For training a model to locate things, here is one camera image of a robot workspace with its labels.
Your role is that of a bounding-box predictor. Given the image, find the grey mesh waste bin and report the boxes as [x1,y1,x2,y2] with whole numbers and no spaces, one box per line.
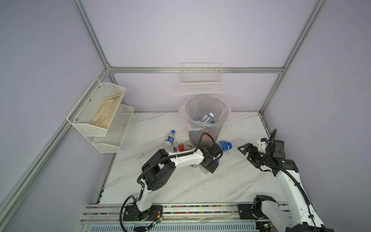
[179,95,231,146]

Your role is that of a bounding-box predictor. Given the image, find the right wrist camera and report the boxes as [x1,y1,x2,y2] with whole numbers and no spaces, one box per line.
[258,138,285,153]

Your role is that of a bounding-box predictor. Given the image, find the white upper mesh shelf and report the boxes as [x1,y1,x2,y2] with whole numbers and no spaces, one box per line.
[67,79,126,137]

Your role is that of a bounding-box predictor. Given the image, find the white wire wall basket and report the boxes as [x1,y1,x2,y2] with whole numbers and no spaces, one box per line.
[180,62,224,94]

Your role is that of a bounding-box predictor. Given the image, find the white lower mesh shelf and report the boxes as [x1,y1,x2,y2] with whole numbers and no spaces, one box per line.
[92,104,134,153]

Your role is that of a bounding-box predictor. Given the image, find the white mesh shelf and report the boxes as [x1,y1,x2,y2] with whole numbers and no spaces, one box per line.
[92,104,134,153]
[67,79,126,137]

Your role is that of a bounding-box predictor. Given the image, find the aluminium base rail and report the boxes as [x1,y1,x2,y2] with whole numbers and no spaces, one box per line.
[76,201,327,232]

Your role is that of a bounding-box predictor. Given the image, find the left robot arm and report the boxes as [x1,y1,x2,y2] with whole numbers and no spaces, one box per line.
[119,132,223,232]

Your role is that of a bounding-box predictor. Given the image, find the small blue label bottle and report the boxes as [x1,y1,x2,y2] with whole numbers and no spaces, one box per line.
[163,130,176,150]

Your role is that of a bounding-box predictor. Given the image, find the beige cloth in shelf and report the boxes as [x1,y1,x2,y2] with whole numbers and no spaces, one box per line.
[91,94,124,129]

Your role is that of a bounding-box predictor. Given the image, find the clear plastic bin liner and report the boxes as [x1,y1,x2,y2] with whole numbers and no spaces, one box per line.
[178,95,231,131]

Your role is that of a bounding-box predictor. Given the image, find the orange label yellow-cap bottle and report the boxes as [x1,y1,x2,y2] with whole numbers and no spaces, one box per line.
[201,134,213,146]

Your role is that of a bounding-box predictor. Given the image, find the red cap small bottle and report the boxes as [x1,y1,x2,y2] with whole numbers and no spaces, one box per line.
[173,143,195,153]

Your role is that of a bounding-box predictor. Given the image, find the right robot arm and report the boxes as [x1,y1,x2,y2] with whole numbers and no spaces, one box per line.
[238,130,332,232]

